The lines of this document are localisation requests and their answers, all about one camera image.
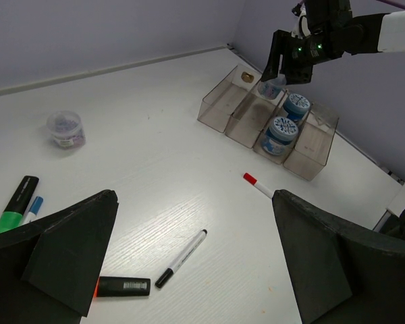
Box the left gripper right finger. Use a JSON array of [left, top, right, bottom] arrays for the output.
[[272, 190, 405, 323]]

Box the orange black highlighter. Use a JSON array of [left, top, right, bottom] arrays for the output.
[[94, 276, 151, 298]]

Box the blue lid jar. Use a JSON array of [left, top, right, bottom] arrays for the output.
[[283, 92, 311, 123], [261, 116, 298, 156]]

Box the red white marker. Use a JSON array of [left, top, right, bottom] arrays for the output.
[[243, 173, 274, 199]]

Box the black white marker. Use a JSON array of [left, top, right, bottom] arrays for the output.
[[155, 229, 207, 289]]

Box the green black highlighter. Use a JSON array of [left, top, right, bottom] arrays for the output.
[[0, 175, 39, 233]]

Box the purple clip jar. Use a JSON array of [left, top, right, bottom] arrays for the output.
[[47, 111, 86, 149]]

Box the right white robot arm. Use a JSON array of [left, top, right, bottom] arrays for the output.
[[261, 1, 405, 84]]

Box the clear pin jar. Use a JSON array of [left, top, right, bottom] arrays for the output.
[[257, 74, 286, 100]]

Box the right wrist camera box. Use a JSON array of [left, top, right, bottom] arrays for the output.
[[291, 1, 311, 39]]

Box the clear compartment organizer tray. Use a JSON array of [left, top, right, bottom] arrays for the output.
[[197, 64, 339, 181]]

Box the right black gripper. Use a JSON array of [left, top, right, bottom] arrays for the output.
[[261, 1, 352, 84]]

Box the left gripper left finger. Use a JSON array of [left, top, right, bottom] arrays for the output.
[[0, 190, 119, 323]]

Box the blue white marker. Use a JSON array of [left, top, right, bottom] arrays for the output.
[[20, 196, 44, 225]]

